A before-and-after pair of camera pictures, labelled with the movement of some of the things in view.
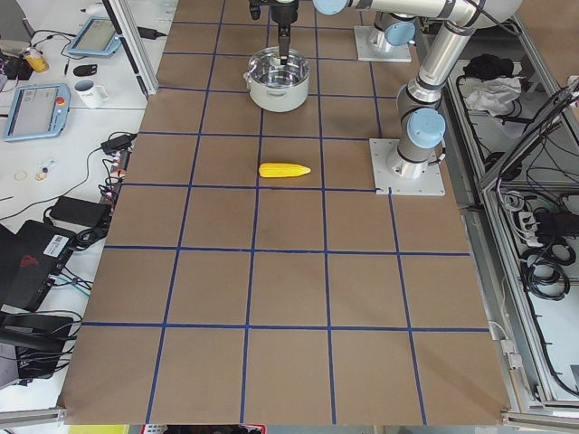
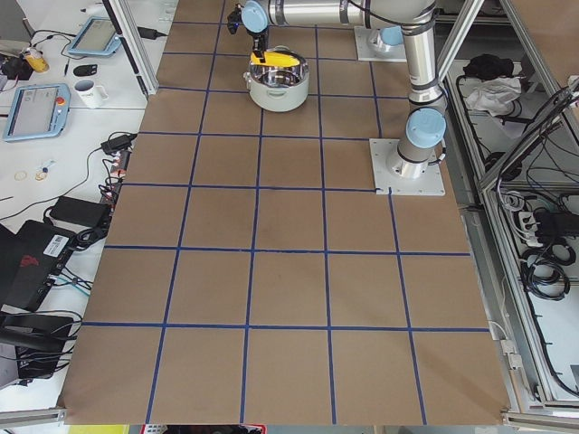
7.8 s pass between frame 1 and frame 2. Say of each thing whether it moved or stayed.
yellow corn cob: moved
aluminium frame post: stayed
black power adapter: stayed
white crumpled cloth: stayed
